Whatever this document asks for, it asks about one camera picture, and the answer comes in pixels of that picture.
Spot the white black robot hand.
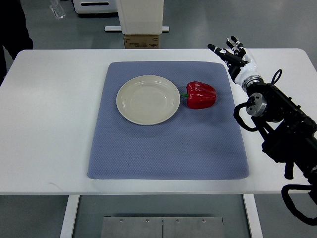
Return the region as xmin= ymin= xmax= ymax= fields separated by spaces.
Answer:
xmin=208 ymin=36 xmax=258 ymax=88

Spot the red bell pepper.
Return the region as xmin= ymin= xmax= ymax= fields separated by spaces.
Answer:
xmin=180 ymin=81 xmax=217 ymax=109

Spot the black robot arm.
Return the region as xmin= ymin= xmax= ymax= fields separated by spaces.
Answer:
xmin=233 ymin=70 xmax=317 ymax=226

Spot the cream round plate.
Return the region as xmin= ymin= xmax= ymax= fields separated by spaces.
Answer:
xmin=116 ymin=75 xmax=180 ymax=125

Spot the blue grey textured mat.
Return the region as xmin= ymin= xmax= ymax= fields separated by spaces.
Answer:
xmin=87 ymin=61 xmax=249 ymax=180

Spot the cardboard box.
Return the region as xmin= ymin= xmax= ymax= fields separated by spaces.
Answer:
xmin=123 ymin=35 xmax=159 ymax=49

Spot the white cabinet with slot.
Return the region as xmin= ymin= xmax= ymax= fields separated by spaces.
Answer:
xmin=72 ymin=0 xmax=117 ymax=14

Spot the white table leg right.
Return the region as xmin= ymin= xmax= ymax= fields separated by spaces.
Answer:
xmin=243 ymin=194 xmax=263 ymax=238

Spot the white table leg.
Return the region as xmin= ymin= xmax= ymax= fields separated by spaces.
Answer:
xmin=243 ymin=194 xmax=263 ymax=238
xmin=60 ymin=195 xmax=80 ymax=238

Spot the clear plastic container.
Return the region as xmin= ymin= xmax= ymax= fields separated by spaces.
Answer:
xmin=50 ymin=0 xmax=66 ymax=19

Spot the person in dark clothes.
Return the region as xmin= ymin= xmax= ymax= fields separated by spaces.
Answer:
xmin=0 ymin=0 xmax=34 ymax=82

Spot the white table leg left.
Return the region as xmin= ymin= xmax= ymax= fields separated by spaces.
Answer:
xmin=60 ymin=195 xmax=80 ymax=238

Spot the white pedestal column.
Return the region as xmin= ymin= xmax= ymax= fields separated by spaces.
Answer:
xmin=105 ymin=0 xmax=170 ymax=35

